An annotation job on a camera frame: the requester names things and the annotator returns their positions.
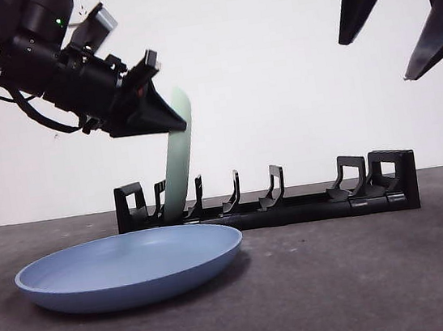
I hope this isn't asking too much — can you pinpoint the green plate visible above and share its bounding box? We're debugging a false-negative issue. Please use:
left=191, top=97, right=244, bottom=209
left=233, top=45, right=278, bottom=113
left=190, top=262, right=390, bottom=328
left=149, top=84, right=208, bottom=223

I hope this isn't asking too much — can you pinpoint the blue plate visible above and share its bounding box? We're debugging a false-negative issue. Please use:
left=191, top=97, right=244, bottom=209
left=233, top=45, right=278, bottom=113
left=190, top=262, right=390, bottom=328
left=10, top=216, right=250, bottom=324

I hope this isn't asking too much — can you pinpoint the black plate rack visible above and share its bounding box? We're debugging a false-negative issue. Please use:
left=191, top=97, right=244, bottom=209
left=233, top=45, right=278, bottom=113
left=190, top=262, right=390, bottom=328
left=113, top=145, right=422, bottom=248

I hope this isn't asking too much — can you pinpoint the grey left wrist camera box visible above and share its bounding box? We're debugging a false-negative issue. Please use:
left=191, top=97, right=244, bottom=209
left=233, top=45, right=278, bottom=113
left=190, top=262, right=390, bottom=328
left=61, top=0, right=122, bottom=56

